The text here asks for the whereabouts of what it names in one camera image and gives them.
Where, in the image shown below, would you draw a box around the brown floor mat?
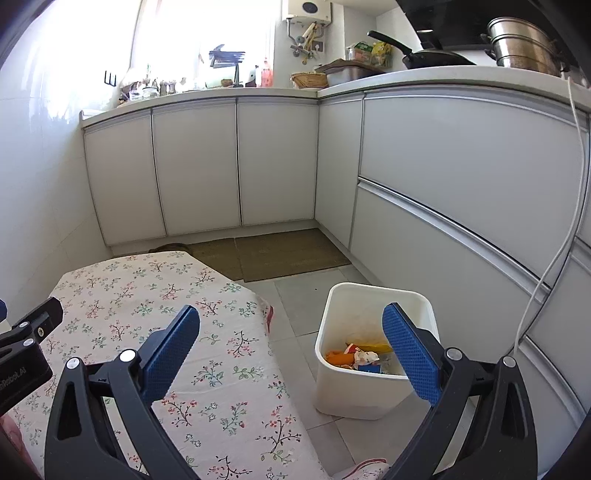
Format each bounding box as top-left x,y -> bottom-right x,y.
235,227 -> 352,283
187,237 -> 245,282

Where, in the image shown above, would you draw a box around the container of food packets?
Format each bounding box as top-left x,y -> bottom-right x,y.
346,41 -> 393,70

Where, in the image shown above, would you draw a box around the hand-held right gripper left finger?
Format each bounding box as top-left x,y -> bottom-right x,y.
44,305 -> 201,480

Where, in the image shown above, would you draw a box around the wicker basket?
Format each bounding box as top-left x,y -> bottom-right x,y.
290,71 -> 329,89

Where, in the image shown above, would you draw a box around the group of glass jars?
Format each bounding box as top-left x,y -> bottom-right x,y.
119,76 -> 190,102

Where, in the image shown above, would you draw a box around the white water heater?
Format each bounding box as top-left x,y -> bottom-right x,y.
281,0 -> 333,23

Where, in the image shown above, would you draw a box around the white kitchen countertop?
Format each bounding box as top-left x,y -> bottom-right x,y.
79,66 -> 591,127

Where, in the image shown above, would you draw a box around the bright window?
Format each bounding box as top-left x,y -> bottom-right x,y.
131,0 -> 278,90

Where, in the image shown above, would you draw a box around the metal tray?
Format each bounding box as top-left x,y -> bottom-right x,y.
315,59 -> 386,86

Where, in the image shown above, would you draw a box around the black wok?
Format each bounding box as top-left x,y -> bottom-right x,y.
367,30 -> 476,71

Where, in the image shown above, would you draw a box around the dark blue rack stand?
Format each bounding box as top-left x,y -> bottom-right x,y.
209,44 -> 245,88

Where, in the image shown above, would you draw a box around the pink clothing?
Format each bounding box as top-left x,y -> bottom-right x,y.
0,411 -> 31,480

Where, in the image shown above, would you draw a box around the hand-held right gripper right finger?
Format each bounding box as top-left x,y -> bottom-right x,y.
381,302 -> 539,480

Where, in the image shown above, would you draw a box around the white plastic bin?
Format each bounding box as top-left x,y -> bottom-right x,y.
314,282 -> 439,421

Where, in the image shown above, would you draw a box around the white cable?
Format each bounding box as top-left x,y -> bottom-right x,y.
515,76 -> 591,356

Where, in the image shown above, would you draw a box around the stacked steel pots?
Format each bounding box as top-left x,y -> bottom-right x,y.
480,17 -> 566,77

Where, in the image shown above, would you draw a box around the white kitchen cabinet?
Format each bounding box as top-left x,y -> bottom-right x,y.
83,90 -> 591,462

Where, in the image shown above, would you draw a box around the black range hood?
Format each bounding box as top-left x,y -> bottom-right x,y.
397,0 -> 591,51

